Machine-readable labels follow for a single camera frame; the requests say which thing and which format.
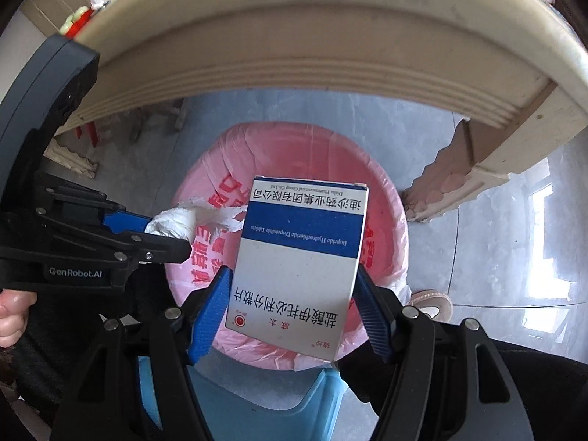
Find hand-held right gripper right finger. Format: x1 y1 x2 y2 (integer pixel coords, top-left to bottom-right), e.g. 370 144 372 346
354 265 538 441

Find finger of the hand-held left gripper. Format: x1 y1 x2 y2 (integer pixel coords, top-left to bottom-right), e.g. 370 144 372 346
37 175 156 234
32 232 192 267

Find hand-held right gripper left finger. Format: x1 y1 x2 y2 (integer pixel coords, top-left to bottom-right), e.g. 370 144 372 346
48 265 235 441

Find white tissue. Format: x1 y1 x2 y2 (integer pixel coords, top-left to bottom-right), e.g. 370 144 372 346
144 204 246 240

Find white box with blue band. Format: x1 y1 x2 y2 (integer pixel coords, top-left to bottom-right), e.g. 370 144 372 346
225 175 370 361

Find bin with pink bag liner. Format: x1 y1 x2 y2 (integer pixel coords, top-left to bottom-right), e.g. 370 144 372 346
168 122 412 373

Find person's left hand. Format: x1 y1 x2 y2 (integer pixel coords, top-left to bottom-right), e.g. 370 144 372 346
0 291 37 347

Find red tray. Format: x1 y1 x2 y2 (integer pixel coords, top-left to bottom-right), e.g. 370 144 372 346
60 9 93 40

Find beige shoe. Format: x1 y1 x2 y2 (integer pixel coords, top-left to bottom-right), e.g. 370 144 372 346
409 289 454 321

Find blue plastic stool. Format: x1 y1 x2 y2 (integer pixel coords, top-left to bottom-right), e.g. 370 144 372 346
138 356 350 441

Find black pants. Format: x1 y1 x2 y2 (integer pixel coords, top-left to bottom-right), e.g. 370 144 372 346
0 276 588 441

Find beige coffee table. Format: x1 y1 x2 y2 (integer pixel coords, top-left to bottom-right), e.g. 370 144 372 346
46 0 588 226

